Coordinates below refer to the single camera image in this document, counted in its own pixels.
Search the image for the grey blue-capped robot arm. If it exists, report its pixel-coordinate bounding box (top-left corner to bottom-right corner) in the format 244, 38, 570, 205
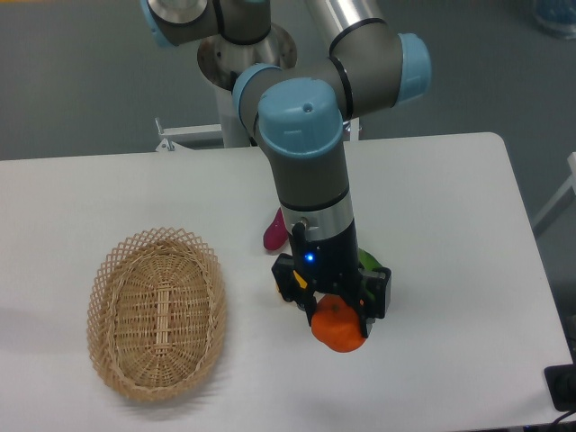
140, 1, 431, 337

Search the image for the blue object top right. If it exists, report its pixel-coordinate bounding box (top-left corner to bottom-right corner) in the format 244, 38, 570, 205
533, 0, 575, 40

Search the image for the purple sweet potato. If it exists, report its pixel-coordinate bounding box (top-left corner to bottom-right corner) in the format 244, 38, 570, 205
263, 208, 288, 252

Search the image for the green bok choy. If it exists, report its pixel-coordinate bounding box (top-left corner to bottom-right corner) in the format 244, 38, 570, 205
357, 248, 383, 302

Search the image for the woven wicker basket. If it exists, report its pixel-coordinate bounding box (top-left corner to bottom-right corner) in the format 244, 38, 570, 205
86, 228, 227, 402

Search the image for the orange fruit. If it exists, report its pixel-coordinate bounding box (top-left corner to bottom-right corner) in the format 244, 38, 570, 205
311, 294, 365, 353

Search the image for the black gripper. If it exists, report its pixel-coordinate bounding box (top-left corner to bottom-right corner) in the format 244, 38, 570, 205
272, 220, 392, 338

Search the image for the black device at table edge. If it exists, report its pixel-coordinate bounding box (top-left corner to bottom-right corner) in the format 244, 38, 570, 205
544, 364, 575, 412

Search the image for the white frame at right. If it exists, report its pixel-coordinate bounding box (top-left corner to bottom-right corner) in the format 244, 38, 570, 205
531, 152, 575, 238

